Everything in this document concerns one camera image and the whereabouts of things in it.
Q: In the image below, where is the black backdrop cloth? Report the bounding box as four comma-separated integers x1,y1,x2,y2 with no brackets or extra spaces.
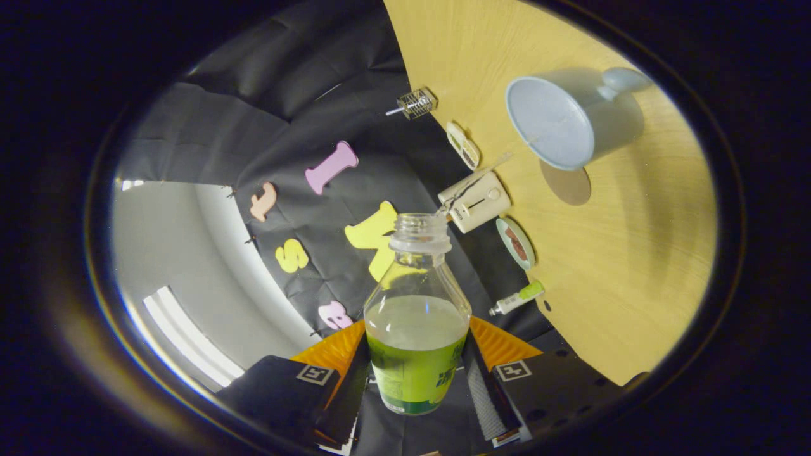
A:
117,0,571,456

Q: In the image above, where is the long ceiling light panel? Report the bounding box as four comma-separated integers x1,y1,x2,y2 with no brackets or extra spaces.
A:
143,286,246,388

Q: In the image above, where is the round brown coaster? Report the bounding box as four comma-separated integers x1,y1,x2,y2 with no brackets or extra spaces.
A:
540,158,592,206

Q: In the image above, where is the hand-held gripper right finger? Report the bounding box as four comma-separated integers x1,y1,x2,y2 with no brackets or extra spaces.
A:
463,315,650,447

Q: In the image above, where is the white divided dish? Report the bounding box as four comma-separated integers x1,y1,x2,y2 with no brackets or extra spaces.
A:
446,122,482,172

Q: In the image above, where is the pale blue cup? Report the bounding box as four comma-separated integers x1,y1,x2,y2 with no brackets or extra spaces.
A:
505,66,653,172

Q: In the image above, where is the slim white green bottle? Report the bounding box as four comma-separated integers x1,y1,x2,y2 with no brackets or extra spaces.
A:
489,280,546,317

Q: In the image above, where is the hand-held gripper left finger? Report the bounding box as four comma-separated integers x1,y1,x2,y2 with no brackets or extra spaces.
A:
215,320,371,453

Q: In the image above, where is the pale green plate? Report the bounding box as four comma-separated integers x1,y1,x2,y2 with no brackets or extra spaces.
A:
495,217,536,271

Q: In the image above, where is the white toaster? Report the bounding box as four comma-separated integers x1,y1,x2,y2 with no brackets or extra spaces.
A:
437,170,511,234

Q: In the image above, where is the wire mesh holder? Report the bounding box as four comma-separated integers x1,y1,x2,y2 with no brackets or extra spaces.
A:
397,87,439,120

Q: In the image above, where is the clear juice bottle green label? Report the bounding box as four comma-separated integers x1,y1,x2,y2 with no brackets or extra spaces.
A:
363,213,473,416

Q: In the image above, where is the wooden table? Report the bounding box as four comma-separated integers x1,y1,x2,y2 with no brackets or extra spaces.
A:
383,0,718,387

